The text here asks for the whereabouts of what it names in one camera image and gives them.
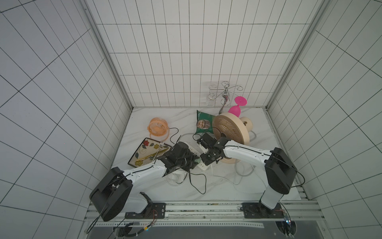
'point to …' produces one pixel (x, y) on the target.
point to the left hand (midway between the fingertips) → (198, 160)
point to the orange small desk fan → (158, 129)
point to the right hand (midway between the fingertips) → (200, 161)
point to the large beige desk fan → (235, 129)
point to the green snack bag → (204, 122)
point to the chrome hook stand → (225, 95)
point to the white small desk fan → (177, 178)
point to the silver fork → (161, 144)
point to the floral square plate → (147, 152)
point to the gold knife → (153, 155)
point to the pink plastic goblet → (236, 109)
